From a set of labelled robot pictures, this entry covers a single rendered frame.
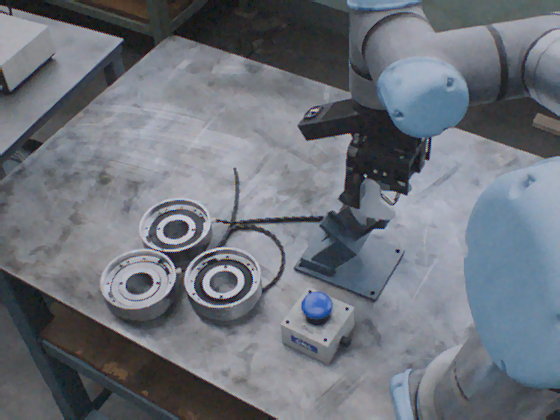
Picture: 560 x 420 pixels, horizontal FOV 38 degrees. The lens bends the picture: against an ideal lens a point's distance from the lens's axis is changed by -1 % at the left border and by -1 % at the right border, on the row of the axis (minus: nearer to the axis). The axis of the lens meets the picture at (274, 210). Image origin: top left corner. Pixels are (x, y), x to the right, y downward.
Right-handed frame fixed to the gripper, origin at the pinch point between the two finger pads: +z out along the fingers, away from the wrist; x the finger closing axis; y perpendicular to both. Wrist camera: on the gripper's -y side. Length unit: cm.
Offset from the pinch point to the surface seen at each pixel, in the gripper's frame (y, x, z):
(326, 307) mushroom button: 1.3, -13.6, 4.7
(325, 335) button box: 2.2, -15.7, 7.6
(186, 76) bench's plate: -48, 26, 12
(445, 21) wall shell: -41, 149, 74
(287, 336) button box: -2.9, -16.8, 9.7
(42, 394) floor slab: -80, -12, 92
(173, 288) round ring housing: -20.2, -17.6, 8.7
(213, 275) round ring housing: -16.9, -12.8, 9.4
